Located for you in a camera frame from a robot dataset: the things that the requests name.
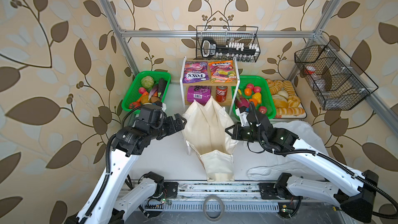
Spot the purple Fox's candy bag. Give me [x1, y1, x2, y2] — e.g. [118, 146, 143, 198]
[182, 61, 209, 84]

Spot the yellow bell pepper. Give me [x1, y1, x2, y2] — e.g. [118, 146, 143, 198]
[252, 92, 262, 105]

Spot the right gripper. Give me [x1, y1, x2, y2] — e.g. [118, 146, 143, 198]
[224, 123, 265, 145]

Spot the left green basket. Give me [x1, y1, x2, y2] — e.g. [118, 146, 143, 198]
[121, 71, 172, 112]

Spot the tape roll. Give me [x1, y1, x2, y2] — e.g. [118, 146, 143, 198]
[202, 195, 226, 222]

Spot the bread tray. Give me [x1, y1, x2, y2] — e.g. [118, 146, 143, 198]
[266, 79, 307, 119]

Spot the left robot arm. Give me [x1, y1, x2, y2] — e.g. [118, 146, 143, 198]
[65, 104, 187, 224]

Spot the right green basket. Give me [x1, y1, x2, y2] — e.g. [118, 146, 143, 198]
[232, 75, 276, 119]

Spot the orange fruit candy bag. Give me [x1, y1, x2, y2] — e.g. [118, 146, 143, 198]
[208, 60, 237, 83]

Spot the red cola can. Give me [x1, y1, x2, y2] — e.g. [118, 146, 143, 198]
[216, 86, 228, 103]

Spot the right black wire basket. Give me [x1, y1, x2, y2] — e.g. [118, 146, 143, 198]
[294, 40, 379, 111]

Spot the pink dragon fruit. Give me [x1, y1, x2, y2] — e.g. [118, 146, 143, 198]
[235, 89, 250, 108]

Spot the red apple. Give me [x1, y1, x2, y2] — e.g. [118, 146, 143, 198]
[259, 106, 267, 114]

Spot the back black wire basket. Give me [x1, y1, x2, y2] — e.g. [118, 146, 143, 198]
[196, 25, 261, 63]

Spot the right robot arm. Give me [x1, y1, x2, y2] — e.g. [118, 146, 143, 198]
[225, 103, 398, 223]

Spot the white wooden two-tier shelf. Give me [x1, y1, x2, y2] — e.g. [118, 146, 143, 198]
[179, 57, 240, 116]

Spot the white plastic grocery bag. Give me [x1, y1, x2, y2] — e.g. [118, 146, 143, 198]
[247, 120, 330, 181]

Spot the black wire basket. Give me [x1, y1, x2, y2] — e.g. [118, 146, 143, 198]
[294, 40, 379, 111]
[196, 25, 261, 63]

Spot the plastic bottle red cap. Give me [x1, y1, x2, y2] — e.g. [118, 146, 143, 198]
[305, 66, 326, 92]

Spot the green basket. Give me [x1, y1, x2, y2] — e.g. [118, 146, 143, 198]
[121, 71, 172, 112]
[232, 75, 276, 119]

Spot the cream canvas tote bag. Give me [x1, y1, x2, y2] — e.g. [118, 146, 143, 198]
[182, 97, 238, 182]

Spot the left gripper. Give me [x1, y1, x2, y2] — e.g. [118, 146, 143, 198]
[147, 112, 187, 141]

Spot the purple grape candy bag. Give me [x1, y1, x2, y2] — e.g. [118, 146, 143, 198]
[187, 86, 211, 105]

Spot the green cabbage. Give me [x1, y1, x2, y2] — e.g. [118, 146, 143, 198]
[141, 76, 155, 90]

